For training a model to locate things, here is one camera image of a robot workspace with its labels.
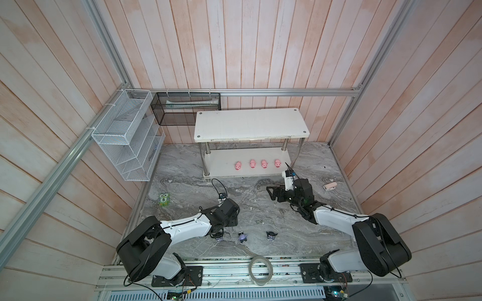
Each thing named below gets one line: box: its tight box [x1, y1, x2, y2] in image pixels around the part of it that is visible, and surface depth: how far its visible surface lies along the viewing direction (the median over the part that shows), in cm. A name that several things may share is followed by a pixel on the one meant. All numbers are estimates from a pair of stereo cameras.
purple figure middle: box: [238, 232, 248, 244], surface depth 83 cm
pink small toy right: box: [323, 181, 338, 191], surface depth 100 cm
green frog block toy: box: [158, 192, 171, 208], surface depth 96 cm
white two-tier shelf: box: [193, 107, 311, 179], surface depth 88 cm
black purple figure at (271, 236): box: [266, 231, 279, 242], surface depth 82 cm
